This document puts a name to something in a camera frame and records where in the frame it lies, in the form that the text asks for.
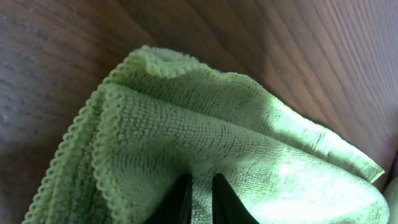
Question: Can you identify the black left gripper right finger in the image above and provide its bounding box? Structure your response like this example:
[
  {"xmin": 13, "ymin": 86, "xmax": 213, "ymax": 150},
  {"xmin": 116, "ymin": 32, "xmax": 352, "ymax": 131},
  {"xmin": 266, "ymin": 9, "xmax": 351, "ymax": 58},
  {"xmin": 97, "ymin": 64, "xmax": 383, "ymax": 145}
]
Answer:
[{"xmin": 212, "ymin": 173, "xmax": 259, "ymax": 224}]

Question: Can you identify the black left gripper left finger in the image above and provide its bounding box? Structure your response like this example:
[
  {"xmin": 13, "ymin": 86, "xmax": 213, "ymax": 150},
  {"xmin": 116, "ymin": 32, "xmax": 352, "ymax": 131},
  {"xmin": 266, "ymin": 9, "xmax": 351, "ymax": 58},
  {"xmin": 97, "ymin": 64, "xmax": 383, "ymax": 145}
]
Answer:
[{"xmin": 144, "ymin": 174, "xmax": 192, "ymax": 224}]

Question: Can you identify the green microfiber cloth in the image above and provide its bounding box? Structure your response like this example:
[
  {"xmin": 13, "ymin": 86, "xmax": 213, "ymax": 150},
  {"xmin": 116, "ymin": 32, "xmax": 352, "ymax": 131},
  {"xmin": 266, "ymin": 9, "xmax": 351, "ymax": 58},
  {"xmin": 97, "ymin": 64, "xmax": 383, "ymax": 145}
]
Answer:
[{"xmin": 24, "ymin": 46, "xmax": 390, "ymax": 223}]

